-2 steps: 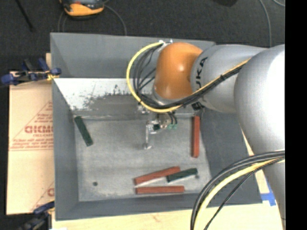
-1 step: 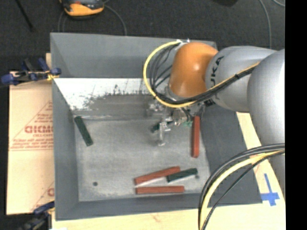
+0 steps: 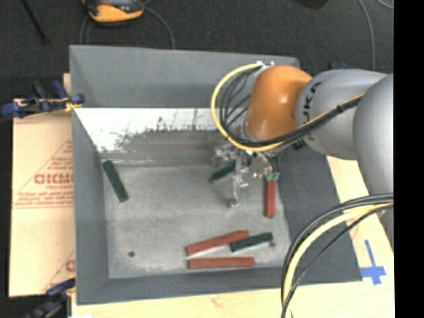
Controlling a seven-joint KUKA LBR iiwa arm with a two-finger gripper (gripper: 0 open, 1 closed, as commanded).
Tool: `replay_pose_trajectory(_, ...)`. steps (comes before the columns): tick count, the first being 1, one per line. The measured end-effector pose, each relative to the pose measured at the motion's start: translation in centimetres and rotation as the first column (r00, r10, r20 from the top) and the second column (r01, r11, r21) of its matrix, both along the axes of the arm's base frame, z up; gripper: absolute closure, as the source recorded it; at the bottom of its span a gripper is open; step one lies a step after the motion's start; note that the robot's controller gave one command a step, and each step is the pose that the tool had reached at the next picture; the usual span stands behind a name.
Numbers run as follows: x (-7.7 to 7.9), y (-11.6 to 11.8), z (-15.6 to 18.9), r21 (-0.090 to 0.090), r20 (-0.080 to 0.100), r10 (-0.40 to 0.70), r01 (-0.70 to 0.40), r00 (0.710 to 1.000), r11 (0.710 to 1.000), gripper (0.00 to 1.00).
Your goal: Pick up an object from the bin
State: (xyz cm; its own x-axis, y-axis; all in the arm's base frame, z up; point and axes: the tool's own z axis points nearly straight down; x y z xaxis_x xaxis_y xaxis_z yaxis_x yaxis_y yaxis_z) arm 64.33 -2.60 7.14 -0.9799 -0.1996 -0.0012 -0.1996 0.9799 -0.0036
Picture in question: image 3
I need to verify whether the dark green flat block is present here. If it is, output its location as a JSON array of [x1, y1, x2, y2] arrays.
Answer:
[[102, 160, 129, 203], [207, 162, 237, 184], [229, 232, 274, 253]]

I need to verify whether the red-brown flat block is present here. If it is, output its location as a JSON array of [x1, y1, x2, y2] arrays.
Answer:
[[186, 256, 256, 270], [263, 177, 277, 219], [184, 229, 250, 257]]

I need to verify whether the grey metal bin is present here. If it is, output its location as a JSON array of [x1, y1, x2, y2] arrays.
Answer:
[[68, 44, 362, 305]]

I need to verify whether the brown cardboard board red print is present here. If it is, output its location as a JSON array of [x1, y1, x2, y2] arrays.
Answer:
[[8, 73, 77, 298]]

